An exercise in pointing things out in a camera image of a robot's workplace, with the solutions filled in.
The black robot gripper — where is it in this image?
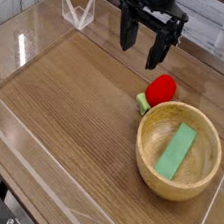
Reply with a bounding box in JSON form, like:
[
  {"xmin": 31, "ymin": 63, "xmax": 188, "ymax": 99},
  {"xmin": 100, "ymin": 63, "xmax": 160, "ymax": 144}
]
[{"xmin": 120, "ymin": 0, "xmax": 189, "ymax": 70}]

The green rectangular block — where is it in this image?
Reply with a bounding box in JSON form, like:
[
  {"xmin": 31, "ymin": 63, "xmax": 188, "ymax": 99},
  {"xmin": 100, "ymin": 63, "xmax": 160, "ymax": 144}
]
[{"xmin": 155, "ymin": 123, "xmax": 197, "ymax": 180}]

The light wooden bowl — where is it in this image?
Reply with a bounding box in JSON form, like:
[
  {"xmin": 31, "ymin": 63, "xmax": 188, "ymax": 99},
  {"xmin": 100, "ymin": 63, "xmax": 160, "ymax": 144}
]
[{"xmin": 136, "ymin": 101, "xmax": 222, "ymax": 202}]

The red plush ball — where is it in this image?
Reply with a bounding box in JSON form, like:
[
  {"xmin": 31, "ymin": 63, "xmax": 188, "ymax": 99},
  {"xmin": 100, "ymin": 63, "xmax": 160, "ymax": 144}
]
[{"xmin": 145, "ymin": 74, "xmax": 176, "ymax": 107}]

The small green block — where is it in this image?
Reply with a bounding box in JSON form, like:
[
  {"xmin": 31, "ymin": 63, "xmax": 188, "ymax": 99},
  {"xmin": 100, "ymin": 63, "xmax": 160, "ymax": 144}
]
[{"xmin": 136, "ymin": 92, "xmax": 151, "ymax": 116}]

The clear acrylic front barrier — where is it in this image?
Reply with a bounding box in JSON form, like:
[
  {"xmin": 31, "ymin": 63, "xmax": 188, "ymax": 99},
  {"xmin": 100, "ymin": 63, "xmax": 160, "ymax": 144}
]
[{"xmin": 0, "ymin": 98, "xmax": 116, "ymax": 224}]

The clear acrylic corner bracket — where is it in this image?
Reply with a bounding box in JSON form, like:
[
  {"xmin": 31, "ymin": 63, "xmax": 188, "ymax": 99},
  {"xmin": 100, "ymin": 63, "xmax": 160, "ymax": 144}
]
[{"xmin": 61, "ymin": 0, "xmax": 95, "ymax": 31}]

